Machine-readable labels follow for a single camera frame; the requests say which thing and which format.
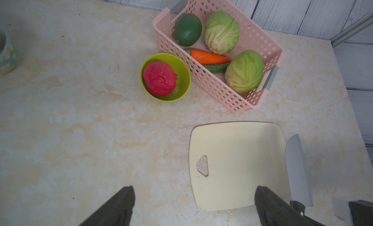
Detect cleaver knife black handle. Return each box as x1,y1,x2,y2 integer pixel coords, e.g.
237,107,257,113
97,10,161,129
285,134,313,216

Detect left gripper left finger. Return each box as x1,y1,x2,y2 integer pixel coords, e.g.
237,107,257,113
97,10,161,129
80,186,136,226

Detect green cucumber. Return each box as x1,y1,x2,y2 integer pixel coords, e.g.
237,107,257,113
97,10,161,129
204,63,230,74

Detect green cabbage front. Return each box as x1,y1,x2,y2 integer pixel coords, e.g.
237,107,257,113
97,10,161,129
224,50,264,93

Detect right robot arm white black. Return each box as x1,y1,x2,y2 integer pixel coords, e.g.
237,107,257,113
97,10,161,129
348,200,373,226

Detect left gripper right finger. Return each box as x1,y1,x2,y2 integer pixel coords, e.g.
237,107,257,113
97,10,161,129
254,186,322,226

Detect right aluminium frame post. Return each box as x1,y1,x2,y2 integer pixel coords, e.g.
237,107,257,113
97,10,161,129
331,12,373,47

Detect dark green avocado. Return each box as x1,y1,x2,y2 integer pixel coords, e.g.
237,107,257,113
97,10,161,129
174,13,202,47

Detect red pink fruit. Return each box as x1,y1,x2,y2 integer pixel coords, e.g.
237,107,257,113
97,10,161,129
142,61,178,96

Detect orange carrot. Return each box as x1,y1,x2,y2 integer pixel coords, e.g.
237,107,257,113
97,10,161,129
185,49,232,65

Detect cream plastic cutting board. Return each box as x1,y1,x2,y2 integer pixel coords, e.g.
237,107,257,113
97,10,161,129
188,122,290,211

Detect green cabbage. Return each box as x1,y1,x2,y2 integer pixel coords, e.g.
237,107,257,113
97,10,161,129
224,50,264,93
204,11,240,55

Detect green cabbage rear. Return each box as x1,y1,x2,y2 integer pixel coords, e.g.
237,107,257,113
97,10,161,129
204,11,240,55

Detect pink perforated plastic basket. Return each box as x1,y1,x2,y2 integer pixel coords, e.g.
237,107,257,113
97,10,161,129
153,0,284,113

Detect lime green bowl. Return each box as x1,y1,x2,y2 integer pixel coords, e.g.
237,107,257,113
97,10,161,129
140,53,191,102

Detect patterned ceramic bowl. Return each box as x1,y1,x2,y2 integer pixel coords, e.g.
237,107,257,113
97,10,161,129
1,24,17,75

